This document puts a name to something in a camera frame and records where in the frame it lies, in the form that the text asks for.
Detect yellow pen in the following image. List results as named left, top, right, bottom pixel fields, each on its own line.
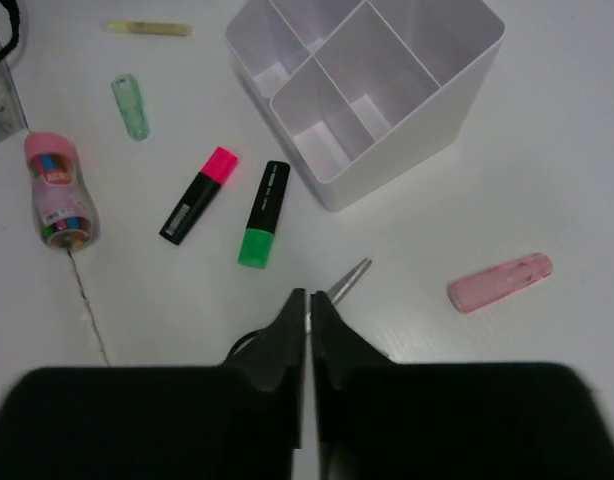
left=106, top=21, right=192, bottom=37

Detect black handled scissors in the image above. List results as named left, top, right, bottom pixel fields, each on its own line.
left=225, top=257, right=373, bottom=359

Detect pink correction tape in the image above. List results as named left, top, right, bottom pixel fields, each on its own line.
left=447, top=253, right=553, bottom=314

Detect green cap black highlighter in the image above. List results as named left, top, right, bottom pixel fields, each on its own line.
left=238, top=161, right=291, bottom=269

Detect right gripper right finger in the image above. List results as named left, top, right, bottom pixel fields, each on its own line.
left=311, top=292, right=614, bottom=479

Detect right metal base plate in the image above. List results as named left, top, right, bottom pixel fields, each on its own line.
left=0, top=9, right=31, bottom=150

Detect pink cap black highlighter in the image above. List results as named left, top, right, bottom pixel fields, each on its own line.
left=159, top=147, right=239, bottom=245

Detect white compartment organizer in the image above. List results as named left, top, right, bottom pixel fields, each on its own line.
left=269, top=0, right=506, bottom=212
left=224, top=0, right=368, bottom=101

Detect left white compartment organizer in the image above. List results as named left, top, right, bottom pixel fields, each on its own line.
left=224, top=0, right=368, bottom=101

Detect right white compartment organizer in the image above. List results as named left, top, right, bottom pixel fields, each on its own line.
left=269, top=0, right=506, bottom=212

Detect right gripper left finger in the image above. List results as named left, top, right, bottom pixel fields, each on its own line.
left=0, top=289, right=306, bottom=479

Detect pink lid clip jar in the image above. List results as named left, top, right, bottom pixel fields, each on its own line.
left=24, top=132, right=98, bottom=251

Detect green correction tape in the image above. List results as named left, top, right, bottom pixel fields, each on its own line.
left=111, top=74, right=150, bottom=141

